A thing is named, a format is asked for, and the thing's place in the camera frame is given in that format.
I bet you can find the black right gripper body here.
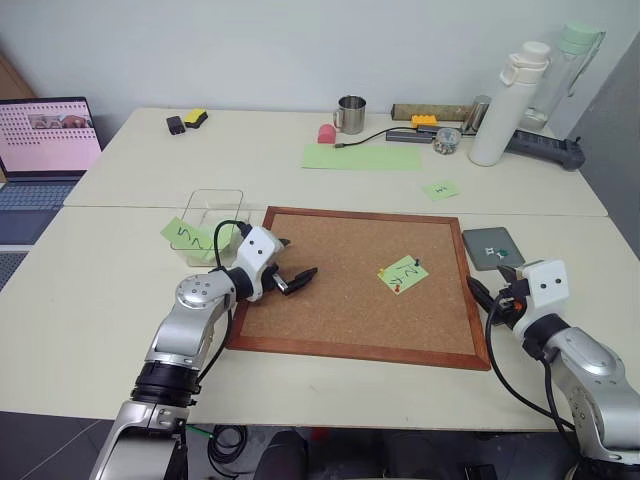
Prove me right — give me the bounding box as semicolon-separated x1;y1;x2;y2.
494;277;527;329

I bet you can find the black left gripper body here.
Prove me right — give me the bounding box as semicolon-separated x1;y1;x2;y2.
258;260;291;301

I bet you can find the wood-framed cork board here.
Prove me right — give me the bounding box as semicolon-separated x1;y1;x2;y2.
225;205;493;373

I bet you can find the green sticky note with writing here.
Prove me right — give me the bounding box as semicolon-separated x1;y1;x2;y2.
375;254;432;298

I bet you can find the green note marked 57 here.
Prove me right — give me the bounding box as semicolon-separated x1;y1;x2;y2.
160;217;215;252

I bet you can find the small green note marked 14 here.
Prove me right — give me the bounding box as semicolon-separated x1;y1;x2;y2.
420;180;462;203

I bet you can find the small glass jar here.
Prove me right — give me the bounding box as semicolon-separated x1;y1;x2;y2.
433;127;463;157

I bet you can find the yellow black small object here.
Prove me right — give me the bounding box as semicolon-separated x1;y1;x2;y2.
182;106;210;129

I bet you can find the grey square tray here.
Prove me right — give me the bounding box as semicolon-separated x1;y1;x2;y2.
461;226;527;273

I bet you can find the clear plastic box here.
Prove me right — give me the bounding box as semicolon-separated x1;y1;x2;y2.
169;188;247;269

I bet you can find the large green paper sheet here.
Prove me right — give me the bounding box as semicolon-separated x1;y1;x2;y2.
300;143;423;173

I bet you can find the black power strip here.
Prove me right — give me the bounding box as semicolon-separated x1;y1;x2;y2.
503;128;587;173

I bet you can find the stainless steel mug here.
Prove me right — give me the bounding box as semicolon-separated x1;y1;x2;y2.
331;95;368;136

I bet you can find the white insulated bottle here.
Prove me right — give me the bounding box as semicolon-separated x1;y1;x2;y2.
467;40;553;168

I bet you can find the black flat hub device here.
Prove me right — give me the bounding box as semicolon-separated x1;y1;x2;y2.
384;129;436;146

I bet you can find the long brown wooden bar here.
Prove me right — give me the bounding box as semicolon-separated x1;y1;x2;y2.
390;102;477;123

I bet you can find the clear bottle with green lid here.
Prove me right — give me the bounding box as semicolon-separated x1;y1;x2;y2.
521;19;608;133

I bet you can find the open laptop computer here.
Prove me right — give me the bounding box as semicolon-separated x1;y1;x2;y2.
0;96;104;247

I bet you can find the brown wooden door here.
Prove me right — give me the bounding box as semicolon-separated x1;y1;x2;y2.
0;48;37;101

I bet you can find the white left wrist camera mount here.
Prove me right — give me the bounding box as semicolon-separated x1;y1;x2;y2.
233;225;282;303

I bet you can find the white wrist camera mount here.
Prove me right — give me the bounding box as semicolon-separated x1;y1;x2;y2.
508;258;572;337
233;225;282;303

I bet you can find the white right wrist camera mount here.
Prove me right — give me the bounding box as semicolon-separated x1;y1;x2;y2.
508;258;572;337

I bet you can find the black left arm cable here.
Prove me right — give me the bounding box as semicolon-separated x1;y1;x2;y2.
212;219;252;274

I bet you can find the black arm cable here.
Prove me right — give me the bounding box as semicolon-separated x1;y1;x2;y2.
483;292;577;434
212;219;252;274

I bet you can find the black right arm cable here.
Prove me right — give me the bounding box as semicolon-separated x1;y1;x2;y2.
483;292;577;434

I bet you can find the black usb cable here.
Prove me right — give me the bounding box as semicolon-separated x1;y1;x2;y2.
334;128;417;151

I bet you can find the black coiled cable under table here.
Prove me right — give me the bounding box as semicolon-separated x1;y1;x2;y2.
206;424;247;480

